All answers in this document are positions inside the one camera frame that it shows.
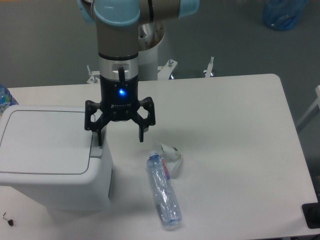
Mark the clear crushed plastic bottle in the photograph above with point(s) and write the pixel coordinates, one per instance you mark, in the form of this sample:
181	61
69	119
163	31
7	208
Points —
163	192

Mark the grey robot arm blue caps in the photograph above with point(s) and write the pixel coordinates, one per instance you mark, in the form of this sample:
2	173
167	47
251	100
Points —
117	25

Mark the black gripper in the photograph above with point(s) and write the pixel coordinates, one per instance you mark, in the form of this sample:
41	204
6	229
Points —
118	90

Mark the blue plastic bag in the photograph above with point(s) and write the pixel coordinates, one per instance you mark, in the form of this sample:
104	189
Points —
282	15

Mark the black device at table corner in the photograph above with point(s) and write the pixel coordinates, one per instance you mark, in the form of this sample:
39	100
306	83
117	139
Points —
311	213

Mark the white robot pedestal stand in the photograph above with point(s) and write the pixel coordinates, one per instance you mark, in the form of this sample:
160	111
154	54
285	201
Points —
150	37

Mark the crumpled white paper wrapper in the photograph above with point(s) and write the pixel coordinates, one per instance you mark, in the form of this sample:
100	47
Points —
173	158

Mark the white push-button trash can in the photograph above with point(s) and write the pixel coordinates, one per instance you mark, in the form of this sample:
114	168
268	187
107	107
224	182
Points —
47	155

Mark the blue labelled bottle at edge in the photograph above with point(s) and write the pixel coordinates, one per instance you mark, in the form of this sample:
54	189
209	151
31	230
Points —
6	99

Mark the white frame at right edge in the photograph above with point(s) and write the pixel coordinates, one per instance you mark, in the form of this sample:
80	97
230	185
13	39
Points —
310	113

